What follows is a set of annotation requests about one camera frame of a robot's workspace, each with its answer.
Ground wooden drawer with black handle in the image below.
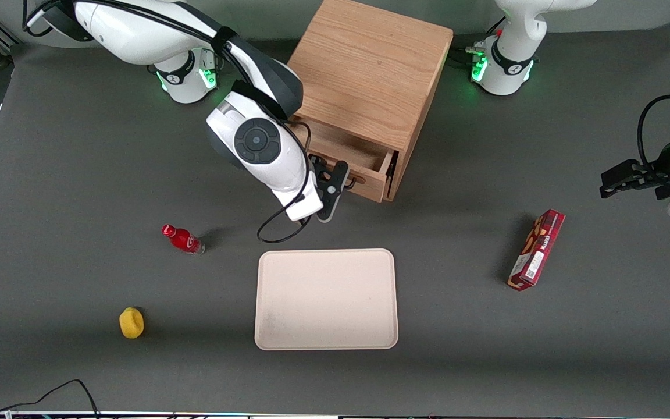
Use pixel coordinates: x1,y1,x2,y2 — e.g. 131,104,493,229
290,116,397,204

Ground left arm base cable plugs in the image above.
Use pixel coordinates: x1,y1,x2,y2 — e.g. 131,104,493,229
450,44,488,67

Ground beige rectangular tray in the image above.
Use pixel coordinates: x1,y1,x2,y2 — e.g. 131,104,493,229
254,248,399,351

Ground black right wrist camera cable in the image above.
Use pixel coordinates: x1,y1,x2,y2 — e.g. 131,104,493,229
256,119,313,244

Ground yellow lemon-shaped object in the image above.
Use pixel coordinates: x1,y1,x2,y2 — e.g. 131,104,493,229
119,307,145,339

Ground black cable on table edge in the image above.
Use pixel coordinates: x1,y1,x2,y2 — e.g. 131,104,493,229
0,379,101,419

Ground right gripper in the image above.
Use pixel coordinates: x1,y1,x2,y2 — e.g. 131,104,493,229
271,154,351,223

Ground red snack box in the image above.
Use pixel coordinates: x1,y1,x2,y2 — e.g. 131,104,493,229
507,209,566,292

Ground small red bottle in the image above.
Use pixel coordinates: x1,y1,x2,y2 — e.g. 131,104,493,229
162,224,206,255

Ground wooden two-drawer cabinet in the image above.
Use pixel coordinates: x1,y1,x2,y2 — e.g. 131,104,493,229
280,0,454,203

